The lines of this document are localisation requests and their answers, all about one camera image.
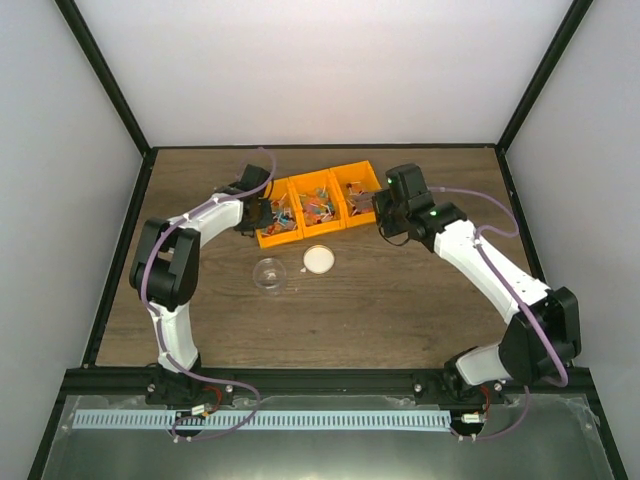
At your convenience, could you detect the black aluminium frame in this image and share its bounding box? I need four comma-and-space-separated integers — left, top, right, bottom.
27, 0, 629, 480

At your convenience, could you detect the clear plastic jar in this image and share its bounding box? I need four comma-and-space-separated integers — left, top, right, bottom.
252, 258, 287, 295

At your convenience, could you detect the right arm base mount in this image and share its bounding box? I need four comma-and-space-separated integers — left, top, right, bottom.
410, 367, 507, 408

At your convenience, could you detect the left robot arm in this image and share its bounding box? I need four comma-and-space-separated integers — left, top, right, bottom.
129, 164, 274, 404

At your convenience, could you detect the brown plastic scoop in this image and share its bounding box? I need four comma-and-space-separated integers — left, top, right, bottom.
347, 192, 374, 216

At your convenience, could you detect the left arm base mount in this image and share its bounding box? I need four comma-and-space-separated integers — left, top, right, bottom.
145, 369, 233, 407

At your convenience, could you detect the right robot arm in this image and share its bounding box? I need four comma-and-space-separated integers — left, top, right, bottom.
373, 163, 581, 403

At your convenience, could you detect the orange bin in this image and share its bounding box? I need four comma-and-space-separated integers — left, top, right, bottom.
256, 178, 303, 249
330, 160, 381, 228
289, 169, 347, 238

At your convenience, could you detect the gold jar lid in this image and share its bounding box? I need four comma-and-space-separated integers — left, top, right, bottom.
302, 245, 335, 275

